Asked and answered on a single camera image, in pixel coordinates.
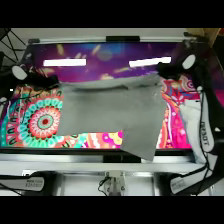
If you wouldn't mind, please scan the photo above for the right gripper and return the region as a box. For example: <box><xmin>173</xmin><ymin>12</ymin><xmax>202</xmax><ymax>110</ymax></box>
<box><xmin>155</xmin><ymin>62</ymin><xmax>175</xmax><ymax>80</ymax></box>

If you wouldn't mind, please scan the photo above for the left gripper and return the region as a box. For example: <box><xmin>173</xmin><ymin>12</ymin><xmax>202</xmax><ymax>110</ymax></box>
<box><xmin>45</xmin><ymin>75</ymin><xmax>62</xmax><ymax>90</ymax></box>

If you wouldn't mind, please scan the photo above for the grey T-shirt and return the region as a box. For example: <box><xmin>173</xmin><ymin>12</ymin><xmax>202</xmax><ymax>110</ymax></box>
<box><xmin>56</xmin><ymin>73</ymin><xmax>168</xmax><ymax>163</ymax></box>

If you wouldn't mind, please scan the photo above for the silver frame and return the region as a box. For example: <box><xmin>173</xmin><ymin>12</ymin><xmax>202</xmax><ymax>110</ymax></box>
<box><xmin>0</xmin><ymin>151</ymin><xmax>224</xmax><ymax>197</ymax></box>

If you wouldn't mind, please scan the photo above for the black cable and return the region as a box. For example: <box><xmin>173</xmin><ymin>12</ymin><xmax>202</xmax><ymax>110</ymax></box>
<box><xmin>97</xmin><ymin>175</ymin><xmax>112</xmax><ymax>196</ymax></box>

